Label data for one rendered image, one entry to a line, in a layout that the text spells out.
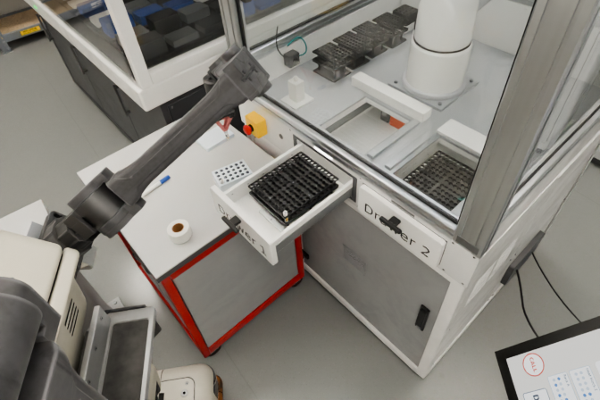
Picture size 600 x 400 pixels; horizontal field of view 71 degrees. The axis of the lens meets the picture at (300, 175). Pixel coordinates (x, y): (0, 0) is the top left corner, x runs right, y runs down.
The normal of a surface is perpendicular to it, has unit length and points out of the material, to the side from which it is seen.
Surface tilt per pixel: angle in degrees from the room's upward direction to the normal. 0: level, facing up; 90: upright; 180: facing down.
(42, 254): 42
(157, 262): 0
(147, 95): 90
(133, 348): 0
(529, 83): 90
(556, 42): 90
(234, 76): 63
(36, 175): 0
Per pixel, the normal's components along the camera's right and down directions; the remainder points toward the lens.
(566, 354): -0.80, -0.43
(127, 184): 0.15, 0.32
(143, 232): -0.05, -0.69
